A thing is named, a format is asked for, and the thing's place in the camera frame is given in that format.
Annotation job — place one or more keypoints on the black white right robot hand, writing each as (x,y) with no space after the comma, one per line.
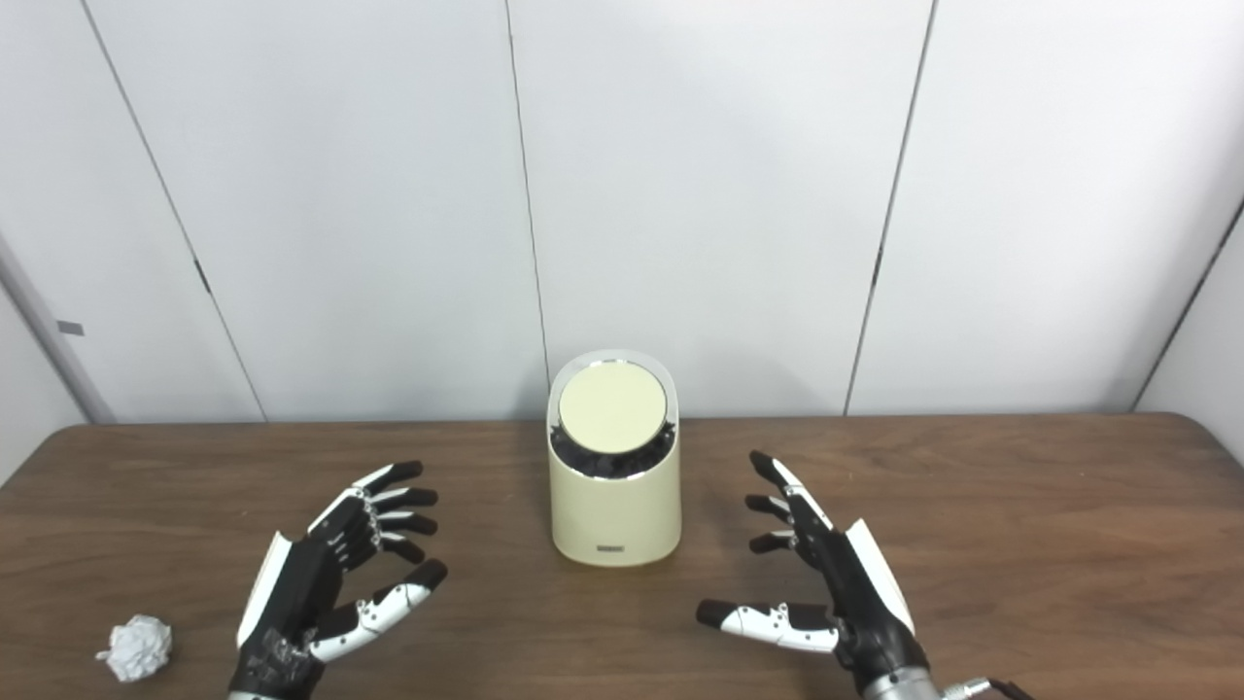
(860,593)

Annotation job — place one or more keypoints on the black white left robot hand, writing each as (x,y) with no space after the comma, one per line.
(296,583)

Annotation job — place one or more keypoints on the white paper ball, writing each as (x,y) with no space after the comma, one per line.
(138,647)

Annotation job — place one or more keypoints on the cream round bin lid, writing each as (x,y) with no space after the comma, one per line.
(612,405)

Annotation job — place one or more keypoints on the cream-colored bin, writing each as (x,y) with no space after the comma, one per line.
(614,515)

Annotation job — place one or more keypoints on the black bin liner bag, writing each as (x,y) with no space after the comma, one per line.
(603,465)

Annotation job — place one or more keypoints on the small gray wall tag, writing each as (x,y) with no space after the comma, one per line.
(70,328)

